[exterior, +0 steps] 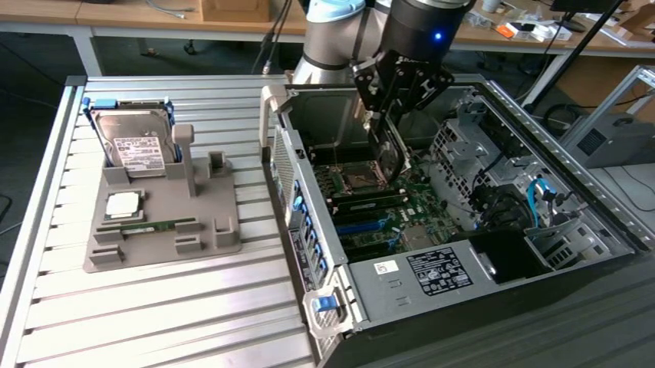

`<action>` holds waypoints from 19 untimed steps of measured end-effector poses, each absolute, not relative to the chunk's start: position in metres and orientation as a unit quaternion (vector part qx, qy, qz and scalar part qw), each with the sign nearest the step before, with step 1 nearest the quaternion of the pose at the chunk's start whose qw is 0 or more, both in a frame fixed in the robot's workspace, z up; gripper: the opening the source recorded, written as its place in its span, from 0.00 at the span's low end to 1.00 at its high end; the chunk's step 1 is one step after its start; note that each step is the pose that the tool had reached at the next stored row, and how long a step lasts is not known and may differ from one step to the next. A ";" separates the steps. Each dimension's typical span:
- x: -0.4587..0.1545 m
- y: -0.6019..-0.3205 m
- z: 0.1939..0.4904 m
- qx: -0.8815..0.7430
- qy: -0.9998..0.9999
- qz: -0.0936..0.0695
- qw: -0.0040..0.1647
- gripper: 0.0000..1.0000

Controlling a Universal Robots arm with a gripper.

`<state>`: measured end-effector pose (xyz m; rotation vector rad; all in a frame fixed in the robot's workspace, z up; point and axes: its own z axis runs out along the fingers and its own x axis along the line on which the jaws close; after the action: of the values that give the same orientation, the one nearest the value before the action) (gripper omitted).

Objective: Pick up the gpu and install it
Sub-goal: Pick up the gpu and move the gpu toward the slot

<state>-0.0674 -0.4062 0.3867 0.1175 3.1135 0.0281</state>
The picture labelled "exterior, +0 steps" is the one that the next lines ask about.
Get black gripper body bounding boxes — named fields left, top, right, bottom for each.
left=371, top=0, right=476, bottom=84

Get black graphics card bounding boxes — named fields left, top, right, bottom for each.
left=359, top=109, right=415, bottom=182

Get metal drive cage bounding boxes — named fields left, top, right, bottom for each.
left=428, top=95, right=539, bottom=210

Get CPU socket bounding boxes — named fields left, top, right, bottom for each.
left=340, top=163, right=383, bottom=192

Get white flat box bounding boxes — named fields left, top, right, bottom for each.
left=531, top=25, right=572, bottom=42

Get green motherboard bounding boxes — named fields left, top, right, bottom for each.
left=311, top=149, right=464, bottom=264

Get black slanted pole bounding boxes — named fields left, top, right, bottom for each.
left=520, top=0, right=630, bottom=115

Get black RAM slots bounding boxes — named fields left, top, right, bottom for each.
left=330, top=193, right=408, bottom=215

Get brown cardboard box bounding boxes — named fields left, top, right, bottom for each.
left=199, top=0, right=271, bottom=23

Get black monitor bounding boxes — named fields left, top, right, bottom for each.
left=550, top=0, right=631, bottom=32

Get gray computer tower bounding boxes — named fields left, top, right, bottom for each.
left=560, top=113, right=655, bottom=169

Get silver chipset heatsink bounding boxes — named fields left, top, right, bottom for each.
left=403, top=225, right=442, bottom=250

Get black plastic shroud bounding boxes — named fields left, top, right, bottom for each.
left=468, top=229, right=555, bottom=285

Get hard disk in blue caddy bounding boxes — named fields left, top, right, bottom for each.
left=82, top=97, right=186, bottom=179

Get gray disk bay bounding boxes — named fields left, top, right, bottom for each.
left=524, top=217, right=635, bottom=271

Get gray parts rack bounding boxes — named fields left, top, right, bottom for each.
left=83, top=122, right=243, bottom=274

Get gray power supply unit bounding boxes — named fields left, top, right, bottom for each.
left=350, top=240, right=498, bottom=322

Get green RAM stick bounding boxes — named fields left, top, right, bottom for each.
left=95, top=216, right=198, bottom=234

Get silver CPU chip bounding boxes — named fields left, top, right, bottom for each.
left=103, top=191, right=146, bottom=222

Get open black PC case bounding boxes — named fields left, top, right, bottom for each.
left=258, top=78, right=649, bottom=368

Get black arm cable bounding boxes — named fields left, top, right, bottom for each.
left=258, top=0, right=291, bottom=74

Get black coiled cable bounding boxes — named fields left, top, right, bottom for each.
left=542, top=103, right=583, bottom=133

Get black power wire bundle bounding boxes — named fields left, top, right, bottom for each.
left=468, top=183, right=536, bottom=233

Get wooden desk white frame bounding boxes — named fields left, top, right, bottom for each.
left=0, top=0, right=308, bottom=77
left=424, top=0, right=655, bottom=112

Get blue SATA wire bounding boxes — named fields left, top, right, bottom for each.
left=526, top=175, right=559, bottom=231

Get aluminium profile frame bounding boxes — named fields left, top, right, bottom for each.
left=596, top=64, right=655, bottom=127

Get gray cable on desk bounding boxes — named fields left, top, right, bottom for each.
left=146, top=0, right=199, bottom=18

